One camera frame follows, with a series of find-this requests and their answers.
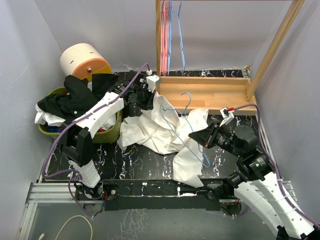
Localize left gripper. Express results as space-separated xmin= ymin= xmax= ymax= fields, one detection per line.
xmin=134 ymin=85 xmax=156 ymax=112

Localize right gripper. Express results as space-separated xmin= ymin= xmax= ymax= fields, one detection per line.
xmin=188 ymin=120 xmax=243 ymax=158

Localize blue wire hanger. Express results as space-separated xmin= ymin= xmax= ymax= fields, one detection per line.
xmin=159 ymin=91 xmax=211 ymax=169

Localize white shirt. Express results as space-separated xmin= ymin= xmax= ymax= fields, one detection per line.
xmin=117 ymin=93 xmax=209 ymax=188

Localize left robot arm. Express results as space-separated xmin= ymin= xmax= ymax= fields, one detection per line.
xmin=58 ymin=70 xmax=161 ymax=200

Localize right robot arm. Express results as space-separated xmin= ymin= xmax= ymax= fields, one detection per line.
xmin=188 ymin=123 xmax=320 ymax=240

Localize wooden clothes rack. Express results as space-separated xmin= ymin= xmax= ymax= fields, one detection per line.
xmin=156 ymin=0 xmax=304 ymax=116

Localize green laundry basket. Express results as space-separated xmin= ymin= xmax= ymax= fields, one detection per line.
xmin=49 ymin=88 xmax=121 ymax=144

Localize black garment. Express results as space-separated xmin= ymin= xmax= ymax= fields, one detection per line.
xmin=37 ymin=73 xmax=119 ymax=121

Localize white cylindrical bin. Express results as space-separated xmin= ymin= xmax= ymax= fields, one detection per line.
xmin=60 ymin=43 xmax=112 ymax=82

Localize blue hangers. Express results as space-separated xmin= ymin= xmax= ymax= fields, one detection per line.
xmin=167 ymin=0 xmax=186 ymax=72

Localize pink hangers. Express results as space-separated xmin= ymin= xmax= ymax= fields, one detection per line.
xmin=160 ymin=0 xmax=171 ymax=76

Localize white clothes in basket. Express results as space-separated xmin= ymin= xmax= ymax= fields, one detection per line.
xmin=34 ymin=104 xmax=116 ymax=132

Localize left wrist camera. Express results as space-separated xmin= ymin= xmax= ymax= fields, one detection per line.
xmin=139 ymin=70 xmax=162 ymax=93

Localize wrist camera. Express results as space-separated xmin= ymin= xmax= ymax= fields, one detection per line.
xmin=219 ymin=107 xmax=235 ymax=127
xmin=139 ymin=70 xmax=162 ymax=93

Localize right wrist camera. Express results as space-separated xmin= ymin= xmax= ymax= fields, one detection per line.
xmin=219 ymin=107 xmax=235 ymax=127

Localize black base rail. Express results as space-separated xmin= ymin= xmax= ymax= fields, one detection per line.
xmin=72 ymin=178 xmax=249 ymax=216

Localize aluminium frame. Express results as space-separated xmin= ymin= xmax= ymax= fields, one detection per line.
xmin=16 ymin=182 xmax=310 ymax=240

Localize cream cable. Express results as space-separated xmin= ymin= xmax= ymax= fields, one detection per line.
xmin=38 ymin=215 xmax=94 ymax=240

